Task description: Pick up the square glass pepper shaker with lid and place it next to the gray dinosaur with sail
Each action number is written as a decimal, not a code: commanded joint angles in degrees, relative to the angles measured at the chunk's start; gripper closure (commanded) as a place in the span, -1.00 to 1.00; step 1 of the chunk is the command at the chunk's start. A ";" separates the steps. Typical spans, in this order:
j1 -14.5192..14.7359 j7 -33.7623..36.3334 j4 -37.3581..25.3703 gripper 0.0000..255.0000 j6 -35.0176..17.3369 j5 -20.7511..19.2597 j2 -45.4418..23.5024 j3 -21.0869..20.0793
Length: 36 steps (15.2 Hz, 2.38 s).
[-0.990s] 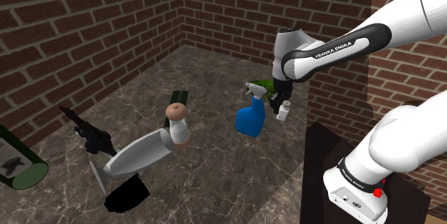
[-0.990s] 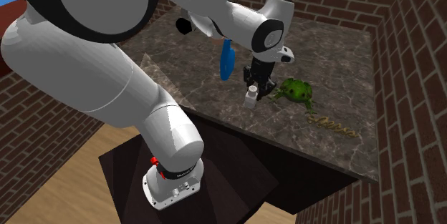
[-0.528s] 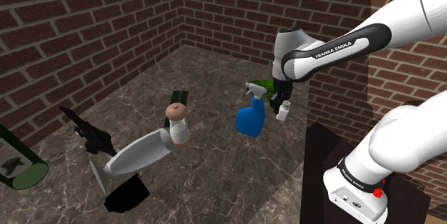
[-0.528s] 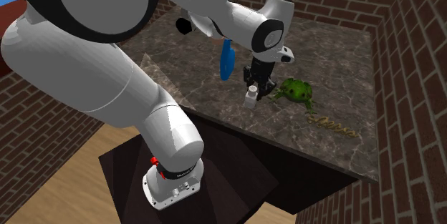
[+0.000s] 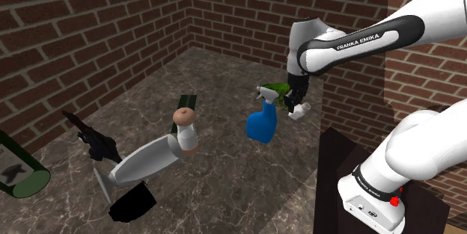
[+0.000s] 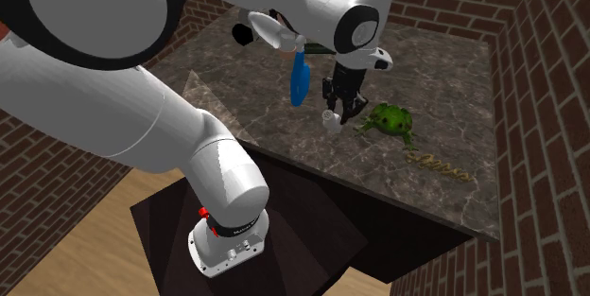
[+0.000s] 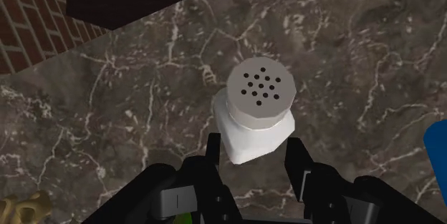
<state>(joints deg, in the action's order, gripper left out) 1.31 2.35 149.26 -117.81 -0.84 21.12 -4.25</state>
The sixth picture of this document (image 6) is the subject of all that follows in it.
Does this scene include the black round thing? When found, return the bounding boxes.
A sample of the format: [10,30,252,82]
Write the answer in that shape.
[231,22,255,47]

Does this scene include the dark robot stand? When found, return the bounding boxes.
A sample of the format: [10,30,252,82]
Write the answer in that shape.
[130,145,370,296]

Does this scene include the dark green flat thing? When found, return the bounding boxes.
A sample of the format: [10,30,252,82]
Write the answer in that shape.
[304,42,338,56]

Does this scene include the small white bottle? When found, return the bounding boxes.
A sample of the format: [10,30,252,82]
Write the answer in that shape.
[321,109,343,135]

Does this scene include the green frog figure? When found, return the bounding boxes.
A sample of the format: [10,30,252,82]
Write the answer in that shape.
[353,102,419,152]

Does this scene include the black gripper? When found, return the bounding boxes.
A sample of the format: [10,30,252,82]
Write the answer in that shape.
[321,62,370,126]

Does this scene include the gold chain ornament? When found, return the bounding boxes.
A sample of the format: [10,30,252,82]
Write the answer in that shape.
[405,150,475,185]

